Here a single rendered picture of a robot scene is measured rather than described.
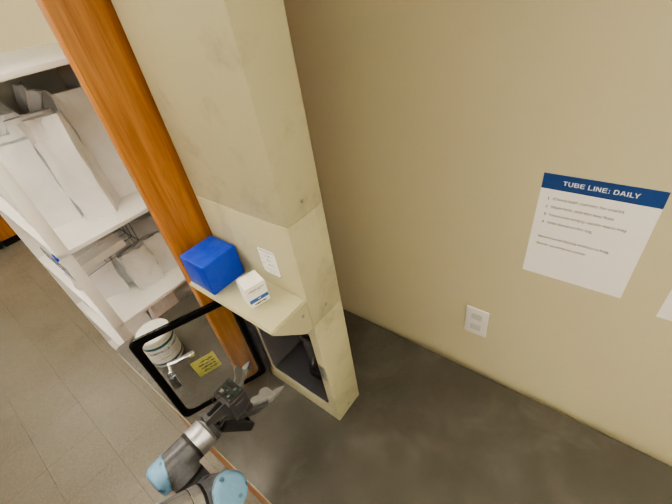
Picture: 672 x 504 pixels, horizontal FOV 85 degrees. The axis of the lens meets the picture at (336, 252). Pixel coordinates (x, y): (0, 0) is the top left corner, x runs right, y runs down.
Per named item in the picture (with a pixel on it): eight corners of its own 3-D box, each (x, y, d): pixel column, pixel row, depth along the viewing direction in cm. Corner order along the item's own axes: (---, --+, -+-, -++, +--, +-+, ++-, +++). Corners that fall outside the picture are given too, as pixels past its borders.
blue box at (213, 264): (222, 260, 102) (210, 234, 96) (245, 272, 96) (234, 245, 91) (192, 282, 96) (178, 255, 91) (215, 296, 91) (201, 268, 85)
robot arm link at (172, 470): (166, 496, 87) (142, 470, 87) (203, 456, 94) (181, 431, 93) (168, 503, 81) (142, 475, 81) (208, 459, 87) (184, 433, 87)
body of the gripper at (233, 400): (247, 389, 94) (209, 428, 87) (256, 406, 99) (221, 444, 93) (229, 374, 98) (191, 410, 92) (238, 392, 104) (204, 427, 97)
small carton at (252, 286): (260, 287, 91) (254, 269, 87) (270, 298, 87) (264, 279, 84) (243, 298, 89) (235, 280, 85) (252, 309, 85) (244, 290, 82)
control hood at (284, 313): (233, 283, 109) (221, 257, 103) (314, 328, 91) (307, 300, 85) (201, 308, 103) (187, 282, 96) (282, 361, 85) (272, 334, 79)
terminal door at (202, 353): (267, 371, 133) (232, 293, 108) (184, 418, 123) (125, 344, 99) (266, 370, 134) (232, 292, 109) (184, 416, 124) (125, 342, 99)
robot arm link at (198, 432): (208, 459, 90) (189, 440, 95) (222, 443, 93) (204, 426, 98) (196, 446, 86) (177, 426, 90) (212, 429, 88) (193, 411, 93)
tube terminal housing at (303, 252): (315, 328, 152) (267, 154, 105) (381, 365, 134) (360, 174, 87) (272, 373, 138) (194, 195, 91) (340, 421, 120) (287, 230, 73)
